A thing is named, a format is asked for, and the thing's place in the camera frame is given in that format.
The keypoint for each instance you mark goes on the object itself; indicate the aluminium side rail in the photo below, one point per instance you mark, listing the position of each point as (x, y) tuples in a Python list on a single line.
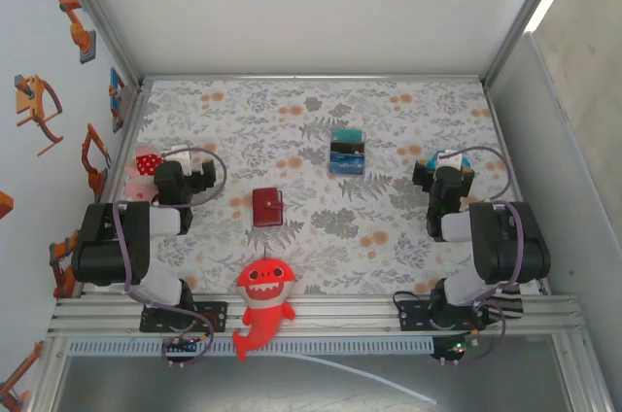
[(132, 115)]

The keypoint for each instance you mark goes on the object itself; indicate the aluminium frame post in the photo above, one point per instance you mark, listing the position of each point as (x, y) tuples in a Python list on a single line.
[(524, 9), (97, 9)]

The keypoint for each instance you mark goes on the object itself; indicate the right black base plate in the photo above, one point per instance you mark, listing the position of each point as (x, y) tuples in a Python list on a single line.
[(413, 317)]

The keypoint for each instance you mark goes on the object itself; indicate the blue card box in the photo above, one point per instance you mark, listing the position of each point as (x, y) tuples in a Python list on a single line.
[(347, 152)]

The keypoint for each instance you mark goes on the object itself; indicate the wide aluminium frame rail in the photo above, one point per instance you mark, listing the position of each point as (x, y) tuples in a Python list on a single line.
[(340, 315)]

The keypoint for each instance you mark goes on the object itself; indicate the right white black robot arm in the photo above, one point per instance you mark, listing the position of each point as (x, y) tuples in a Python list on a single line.
[(510, 247)]

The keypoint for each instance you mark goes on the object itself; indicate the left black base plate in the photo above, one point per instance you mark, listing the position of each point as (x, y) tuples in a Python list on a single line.
[(216, 317)]

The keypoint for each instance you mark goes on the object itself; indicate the black white striped pouch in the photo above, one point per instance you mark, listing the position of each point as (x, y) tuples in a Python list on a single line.
[(510, 302)]

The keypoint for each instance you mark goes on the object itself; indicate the blue alarm clock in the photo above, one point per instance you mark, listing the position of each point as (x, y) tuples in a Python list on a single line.
[(431, 161)]

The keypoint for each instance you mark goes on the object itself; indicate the small circuit board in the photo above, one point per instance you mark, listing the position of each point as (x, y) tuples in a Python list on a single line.
[(182, 345), (449, 351)]

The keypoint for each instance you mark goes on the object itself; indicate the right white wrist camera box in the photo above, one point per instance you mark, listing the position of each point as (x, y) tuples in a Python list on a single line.
[(449, 159)]

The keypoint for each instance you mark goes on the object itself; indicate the thin aluminium frame rail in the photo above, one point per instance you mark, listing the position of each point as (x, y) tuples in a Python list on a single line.
[(311, 77)]

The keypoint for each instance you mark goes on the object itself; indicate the red shark plush toy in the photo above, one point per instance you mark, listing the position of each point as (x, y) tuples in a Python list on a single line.
[(265, 285)]

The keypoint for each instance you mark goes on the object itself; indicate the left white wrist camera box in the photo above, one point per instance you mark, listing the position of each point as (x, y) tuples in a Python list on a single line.
[(184, 157)]

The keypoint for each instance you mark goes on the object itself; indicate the teal card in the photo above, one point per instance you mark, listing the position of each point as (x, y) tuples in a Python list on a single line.
[(347, 133)]

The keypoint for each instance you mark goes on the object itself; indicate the blue wave print card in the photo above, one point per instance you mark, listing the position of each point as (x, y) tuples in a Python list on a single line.
[(347, 164)]

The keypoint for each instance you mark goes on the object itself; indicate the left small circuit board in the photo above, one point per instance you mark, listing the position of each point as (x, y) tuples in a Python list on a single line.
[(182, 345)]

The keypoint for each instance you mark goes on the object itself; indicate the red card holder wallet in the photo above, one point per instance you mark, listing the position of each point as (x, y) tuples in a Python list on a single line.
[(267, 208)]

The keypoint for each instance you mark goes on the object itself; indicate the blue orange machine wall sticker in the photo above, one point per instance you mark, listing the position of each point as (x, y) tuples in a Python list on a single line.
[(116, 96)]

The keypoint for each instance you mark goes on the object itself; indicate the black card white print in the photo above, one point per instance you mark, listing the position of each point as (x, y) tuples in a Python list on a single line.
[(347, 146)]

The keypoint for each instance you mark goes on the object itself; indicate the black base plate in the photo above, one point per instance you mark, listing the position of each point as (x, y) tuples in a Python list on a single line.
[(216, 317), (413, 317)]

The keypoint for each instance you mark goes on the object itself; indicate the orange wall sticker fragment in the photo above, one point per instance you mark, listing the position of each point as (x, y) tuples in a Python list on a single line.
[(5, 205)]

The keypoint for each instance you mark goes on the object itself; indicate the floral pattern table mat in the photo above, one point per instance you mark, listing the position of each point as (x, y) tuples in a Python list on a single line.
[(218, 106)]

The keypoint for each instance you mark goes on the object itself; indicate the right small circuit board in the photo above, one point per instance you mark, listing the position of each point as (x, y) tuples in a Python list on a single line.
[(449, 351)]

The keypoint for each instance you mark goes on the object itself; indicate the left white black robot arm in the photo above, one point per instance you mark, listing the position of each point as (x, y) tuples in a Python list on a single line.
[(107, 247)]

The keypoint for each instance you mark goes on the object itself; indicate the pink pig plush toy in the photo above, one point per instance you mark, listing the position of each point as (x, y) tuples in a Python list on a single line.
[(146, 164)]

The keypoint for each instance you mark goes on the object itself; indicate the orange claw wall sticker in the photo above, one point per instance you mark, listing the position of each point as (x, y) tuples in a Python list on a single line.
[(29, 101)]

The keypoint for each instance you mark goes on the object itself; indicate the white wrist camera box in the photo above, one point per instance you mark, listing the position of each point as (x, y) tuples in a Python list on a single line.
[(184, 157), (449, 159)]

